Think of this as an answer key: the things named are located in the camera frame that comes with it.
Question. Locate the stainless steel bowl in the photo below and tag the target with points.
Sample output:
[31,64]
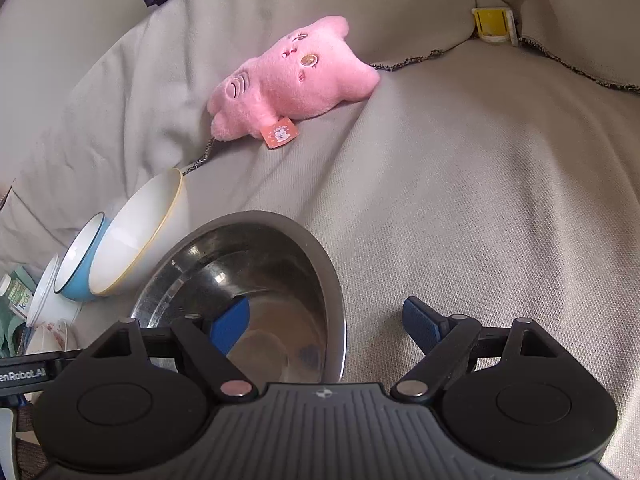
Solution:
[280,280]

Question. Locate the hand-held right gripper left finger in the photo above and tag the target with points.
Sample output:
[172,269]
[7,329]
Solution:
[229,327]

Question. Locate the green packet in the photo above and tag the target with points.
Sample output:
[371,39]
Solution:
[15,300]

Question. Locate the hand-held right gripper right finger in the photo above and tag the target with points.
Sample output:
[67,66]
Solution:
[424,327]

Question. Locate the blue enamel bowl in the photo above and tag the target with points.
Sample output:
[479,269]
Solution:
[80,265]

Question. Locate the white plastic bowl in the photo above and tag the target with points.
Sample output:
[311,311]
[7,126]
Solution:
[45,300]

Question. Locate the pink plush toy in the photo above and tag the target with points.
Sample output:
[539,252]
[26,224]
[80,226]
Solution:
[295,80]

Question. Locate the yellow and white clip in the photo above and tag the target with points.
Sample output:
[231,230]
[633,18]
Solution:
[492,22]

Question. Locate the white floral bowl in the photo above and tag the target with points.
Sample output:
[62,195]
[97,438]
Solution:
[52,340]

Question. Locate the blue and yellow bowl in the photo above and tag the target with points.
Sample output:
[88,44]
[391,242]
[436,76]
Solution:
[135,240]

